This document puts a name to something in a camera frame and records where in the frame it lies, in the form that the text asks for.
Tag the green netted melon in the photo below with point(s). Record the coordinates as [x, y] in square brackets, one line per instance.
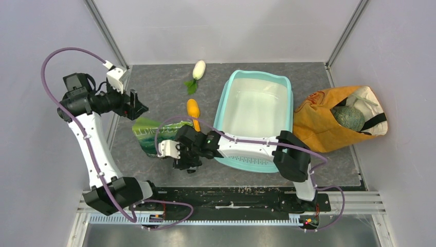
[349, 117]

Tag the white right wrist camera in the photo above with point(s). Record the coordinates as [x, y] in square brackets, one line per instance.
[169, 148]

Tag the orange cloth bag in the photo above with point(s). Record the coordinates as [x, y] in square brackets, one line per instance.
[314, 122]

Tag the green litter bag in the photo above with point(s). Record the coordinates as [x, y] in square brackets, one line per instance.
[145, 129]

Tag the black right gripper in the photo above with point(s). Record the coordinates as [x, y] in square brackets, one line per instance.
[181, 163]

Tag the white toy radish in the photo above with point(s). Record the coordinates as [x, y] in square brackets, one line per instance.
[199, 70]

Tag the teal plastic litter box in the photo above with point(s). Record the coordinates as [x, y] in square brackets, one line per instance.
[255, 104]

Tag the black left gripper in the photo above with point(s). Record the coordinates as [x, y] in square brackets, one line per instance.
[134, 109]

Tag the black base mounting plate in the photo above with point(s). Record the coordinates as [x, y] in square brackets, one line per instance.
[232, 203]

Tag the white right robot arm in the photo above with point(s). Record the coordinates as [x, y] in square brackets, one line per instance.
[289, 154]

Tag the white slotted cable duct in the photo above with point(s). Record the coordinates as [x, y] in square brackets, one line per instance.
[149, 219]

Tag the orange plastic scoop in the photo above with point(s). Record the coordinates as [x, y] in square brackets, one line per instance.
[194, 111]

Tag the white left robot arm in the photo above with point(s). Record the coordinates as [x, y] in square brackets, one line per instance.
[81, 107]

